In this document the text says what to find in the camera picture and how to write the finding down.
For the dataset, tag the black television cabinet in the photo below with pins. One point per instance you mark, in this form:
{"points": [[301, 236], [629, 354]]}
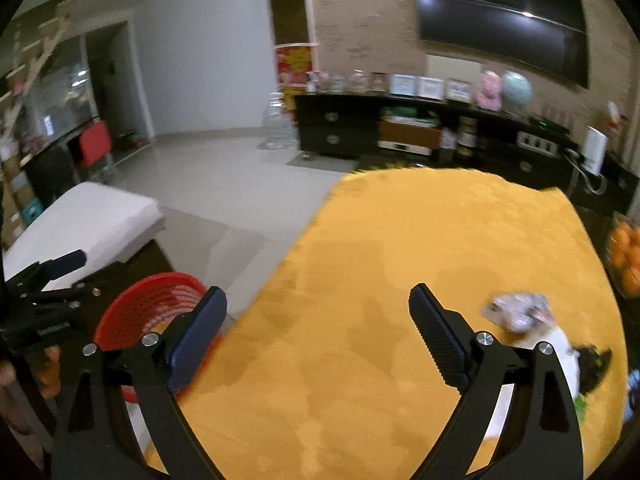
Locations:
{"points": [[345, 125]]}

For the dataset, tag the black chair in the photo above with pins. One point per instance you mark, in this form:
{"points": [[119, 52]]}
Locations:
{"points": [[50, 175]]}

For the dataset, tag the black flat television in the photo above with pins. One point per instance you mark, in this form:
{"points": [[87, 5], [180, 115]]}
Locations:
{"points": [[500, 20]]}

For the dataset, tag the cat figurine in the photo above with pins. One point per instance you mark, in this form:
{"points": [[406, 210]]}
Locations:
{"points": [[616, 117]]}

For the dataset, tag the wooden stepped shelf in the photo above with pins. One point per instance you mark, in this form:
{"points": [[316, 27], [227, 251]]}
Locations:
{"points": [[40, 55]]}

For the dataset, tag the red plastic mesh basket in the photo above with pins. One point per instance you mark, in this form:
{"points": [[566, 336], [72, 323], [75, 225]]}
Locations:
{"points": [[150, 305]]}

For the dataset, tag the brown box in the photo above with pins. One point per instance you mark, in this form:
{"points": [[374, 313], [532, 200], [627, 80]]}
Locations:
{"points": [[410, 134]]}

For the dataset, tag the printed plastic wrapper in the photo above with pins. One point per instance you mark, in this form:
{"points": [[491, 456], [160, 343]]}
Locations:
{"points": [[520, 310]]}

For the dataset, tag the glass dome ornament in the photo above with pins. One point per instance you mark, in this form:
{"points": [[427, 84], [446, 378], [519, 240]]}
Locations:
{"points": [[358, 81]]}

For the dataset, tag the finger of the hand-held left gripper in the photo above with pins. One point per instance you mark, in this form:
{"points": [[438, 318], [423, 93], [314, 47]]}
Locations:
{"points": [[65, 295], [67, 261]]}

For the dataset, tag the pink plush toy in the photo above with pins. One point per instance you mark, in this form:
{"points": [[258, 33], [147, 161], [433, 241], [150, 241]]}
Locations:
{"points": [[490, 90]]}

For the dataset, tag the white panel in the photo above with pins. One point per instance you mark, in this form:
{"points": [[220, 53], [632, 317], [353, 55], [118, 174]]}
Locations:
{"points": [[452, 67]]}

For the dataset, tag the white cushioned bench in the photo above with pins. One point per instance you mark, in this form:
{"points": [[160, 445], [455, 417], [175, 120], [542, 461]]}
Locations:
{"points": [[90, 220]]}

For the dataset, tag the green wrapper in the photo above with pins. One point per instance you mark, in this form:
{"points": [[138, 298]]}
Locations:
{"points": [[580, 405]]}

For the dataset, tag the person's left hand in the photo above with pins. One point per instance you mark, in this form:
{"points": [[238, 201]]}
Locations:
{"points": [[50, 372]]}

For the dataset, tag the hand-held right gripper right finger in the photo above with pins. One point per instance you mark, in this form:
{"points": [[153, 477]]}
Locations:
{"points": [[442, 340]]}

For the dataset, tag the large clear water bottle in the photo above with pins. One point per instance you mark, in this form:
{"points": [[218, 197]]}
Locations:
{"points": [[279, 125]]}

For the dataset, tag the red festive poster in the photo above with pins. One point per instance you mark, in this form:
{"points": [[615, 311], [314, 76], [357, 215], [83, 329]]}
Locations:
{"points": [[295, 65]]}

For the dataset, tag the black router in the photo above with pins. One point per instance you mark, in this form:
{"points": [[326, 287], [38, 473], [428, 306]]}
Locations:
{"points": [[550, 122]]}

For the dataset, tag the black wrapper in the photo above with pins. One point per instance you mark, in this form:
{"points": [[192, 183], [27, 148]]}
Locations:
{"points": [[595, 365]]}

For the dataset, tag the glass fruit bowl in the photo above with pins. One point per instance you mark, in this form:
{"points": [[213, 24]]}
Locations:
{"points": [[612, 260]]}

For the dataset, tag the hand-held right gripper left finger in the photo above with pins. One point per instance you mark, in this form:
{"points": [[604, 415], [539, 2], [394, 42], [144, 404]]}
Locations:
{"points": [[195, 340]]}

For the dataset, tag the stack of cardboard boxes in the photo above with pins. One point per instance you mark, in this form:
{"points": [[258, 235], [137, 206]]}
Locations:
{"points": [[17, 200]]}

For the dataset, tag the pale blue globe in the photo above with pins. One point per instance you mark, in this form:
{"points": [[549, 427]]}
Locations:
{"points": [[517, 87]]}

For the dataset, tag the red chair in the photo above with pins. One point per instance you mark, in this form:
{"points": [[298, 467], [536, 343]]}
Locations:
{"points": [[96, 142]]}

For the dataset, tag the small pink bottle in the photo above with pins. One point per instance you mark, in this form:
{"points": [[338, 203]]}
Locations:
{"points": [[448, 139]]}

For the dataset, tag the small glass jar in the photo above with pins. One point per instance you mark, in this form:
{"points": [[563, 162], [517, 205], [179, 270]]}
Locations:
{"points": [[337, 83]]}

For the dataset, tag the stacked jars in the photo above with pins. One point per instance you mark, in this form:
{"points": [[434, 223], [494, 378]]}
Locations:
{"points": [[467, 135]]}

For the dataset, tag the green packets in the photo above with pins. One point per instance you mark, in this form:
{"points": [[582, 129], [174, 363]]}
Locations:
{"points": [[410, 116]]}

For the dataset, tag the yellow table cloth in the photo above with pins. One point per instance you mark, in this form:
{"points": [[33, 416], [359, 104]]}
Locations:
{"points": [[400, 240]]}

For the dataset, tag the white toy robot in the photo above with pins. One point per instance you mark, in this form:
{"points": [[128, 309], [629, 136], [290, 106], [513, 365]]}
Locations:
{"points": [[317, 82]]}

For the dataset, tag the small dark photo frame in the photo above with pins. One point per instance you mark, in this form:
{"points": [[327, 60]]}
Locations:
{"points": [[378, 81]]}

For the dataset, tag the pile of oranges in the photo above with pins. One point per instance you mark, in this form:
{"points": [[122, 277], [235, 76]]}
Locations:
{"points": [[627, 255]]}

